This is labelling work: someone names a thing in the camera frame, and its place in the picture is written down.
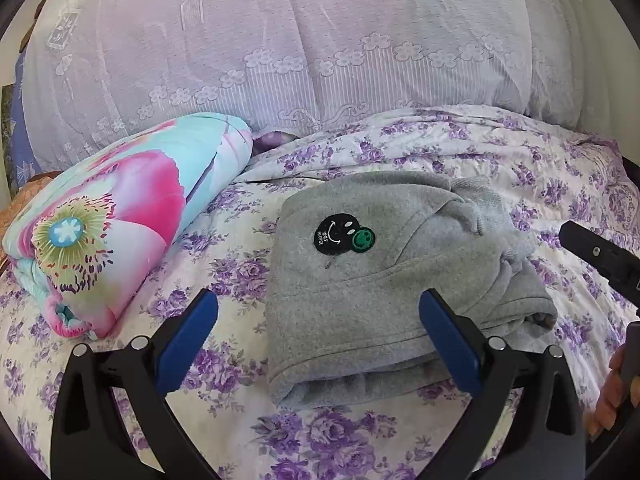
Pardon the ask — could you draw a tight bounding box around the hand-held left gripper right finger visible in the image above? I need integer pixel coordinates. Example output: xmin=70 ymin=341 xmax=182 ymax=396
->
xmin=419 ymin=289 xmax=588 ymax=480

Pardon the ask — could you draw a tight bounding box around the person's right hand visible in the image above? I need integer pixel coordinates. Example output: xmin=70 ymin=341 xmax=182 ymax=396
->
xmin=587 ymin=345 xmax=628 ymax=436

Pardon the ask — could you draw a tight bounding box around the large lavender lace pillow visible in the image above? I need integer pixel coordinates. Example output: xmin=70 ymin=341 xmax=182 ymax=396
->
xmin=20 ymin=0 xmax=621 ymax=171

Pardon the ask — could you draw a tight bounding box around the purple cloth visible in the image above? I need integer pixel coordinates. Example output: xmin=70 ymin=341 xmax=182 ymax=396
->
xmin=252 ymin=130 xmax=297 ymax=157

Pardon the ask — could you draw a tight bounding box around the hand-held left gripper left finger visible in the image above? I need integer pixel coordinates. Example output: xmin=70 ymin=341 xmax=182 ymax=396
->
xmin=50 ymin=289 xmax=221 ymax=480

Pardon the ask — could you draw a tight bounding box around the purple floral bed sheet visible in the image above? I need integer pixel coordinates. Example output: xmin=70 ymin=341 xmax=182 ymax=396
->
xmin=0 ymin=105 xmax=640 ymax=480

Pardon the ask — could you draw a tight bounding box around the orange patterned cloth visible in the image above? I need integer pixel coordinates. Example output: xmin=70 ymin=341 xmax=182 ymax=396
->
xmin=0 ymin=172 xmax=61 ymax=271

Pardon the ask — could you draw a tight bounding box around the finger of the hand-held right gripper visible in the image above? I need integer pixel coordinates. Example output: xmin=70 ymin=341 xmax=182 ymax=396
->
xmin=559 ymin=221 xmax=640 ymax=306

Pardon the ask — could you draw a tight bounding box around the pink turquoise floral quilt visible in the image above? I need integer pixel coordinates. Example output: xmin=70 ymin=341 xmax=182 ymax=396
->
xmin=2 ymin=114 xmax=253 ymax=338

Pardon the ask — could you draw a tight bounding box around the grey sweatshirt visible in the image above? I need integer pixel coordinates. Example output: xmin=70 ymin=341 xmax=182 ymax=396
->
xmin=264 ymin=170 xmax=558 ymax=411

